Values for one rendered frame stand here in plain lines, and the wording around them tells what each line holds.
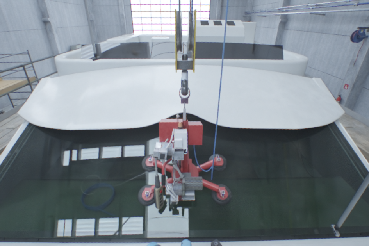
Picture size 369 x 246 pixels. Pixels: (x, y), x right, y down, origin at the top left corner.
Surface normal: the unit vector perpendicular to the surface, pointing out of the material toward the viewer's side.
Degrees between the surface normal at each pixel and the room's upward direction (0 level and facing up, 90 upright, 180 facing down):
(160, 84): 21
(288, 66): 90
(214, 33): 61
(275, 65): 90
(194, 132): 73
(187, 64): 90
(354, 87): 90
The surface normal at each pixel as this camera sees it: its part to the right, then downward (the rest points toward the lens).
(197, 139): 0.02, 0.19
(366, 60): 0.02, 0.47
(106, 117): -0.02, -0.66
